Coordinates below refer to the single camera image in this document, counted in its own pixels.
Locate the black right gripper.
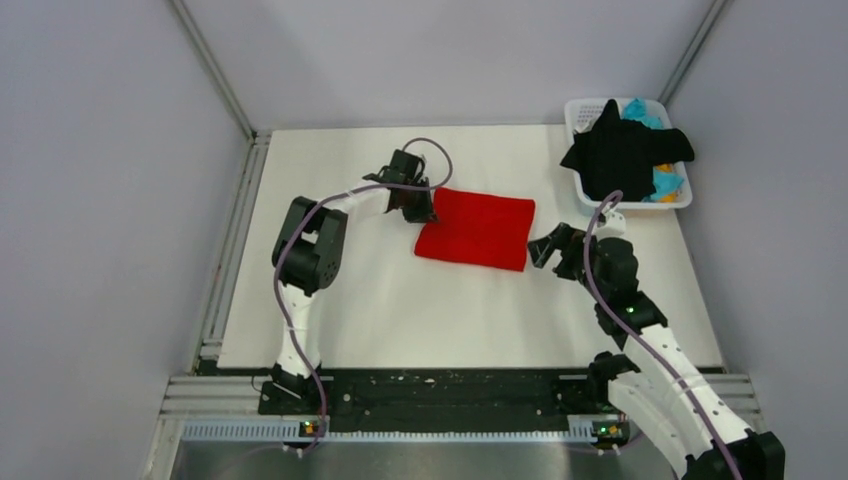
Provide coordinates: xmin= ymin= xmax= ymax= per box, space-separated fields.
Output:
xmin=528 ymin=222 xmax=608 ymax=301

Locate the red t-shirt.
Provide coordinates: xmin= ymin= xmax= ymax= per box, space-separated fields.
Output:
xmin=413 ymin=188 xmax=536 ymax=272

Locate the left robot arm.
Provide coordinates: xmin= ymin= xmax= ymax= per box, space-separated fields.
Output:
xmin=259 ymin=149 xmax=437 ymax=415

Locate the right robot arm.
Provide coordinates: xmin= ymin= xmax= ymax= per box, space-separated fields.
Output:
xmin=527 ymin=223 xmax=786 ymax=479

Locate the black t-shirt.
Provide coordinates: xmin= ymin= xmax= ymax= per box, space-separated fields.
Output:
xmin=560 ymin=99 xmax=695 ymax=201

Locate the blue t-shirt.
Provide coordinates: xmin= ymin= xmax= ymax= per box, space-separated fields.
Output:
xmin=621 ymin=98 xmax=664 ymax=203

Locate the white plastic basket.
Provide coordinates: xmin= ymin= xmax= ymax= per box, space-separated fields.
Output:
xmin=564 ymin=97 xmax=693 ymax=211

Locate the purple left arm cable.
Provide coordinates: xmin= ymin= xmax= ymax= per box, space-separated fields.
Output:
xmin=272 ymin=137 xmax=455 ymax=458

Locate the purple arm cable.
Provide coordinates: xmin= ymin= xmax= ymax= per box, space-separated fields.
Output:
xmin=272 ymin=137 xmax=455 ymax=458
xmin=581 ymin=190 xmax=747 ymax=480

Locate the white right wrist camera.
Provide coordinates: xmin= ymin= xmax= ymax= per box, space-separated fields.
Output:
xmin=594 ymin=207 xmax=626 ymax=240

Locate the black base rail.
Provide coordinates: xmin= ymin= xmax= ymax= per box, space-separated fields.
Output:
xmin=258 ymin=368 xmax=637 ymax=446

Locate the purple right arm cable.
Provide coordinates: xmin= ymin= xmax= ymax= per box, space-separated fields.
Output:
xmin=581 ymin=190 xmax=747 ymax=480

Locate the aluminium frame left rail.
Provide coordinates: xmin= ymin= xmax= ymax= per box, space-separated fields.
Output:
xmin=188 ymin=130 xmax=272 ymax=372

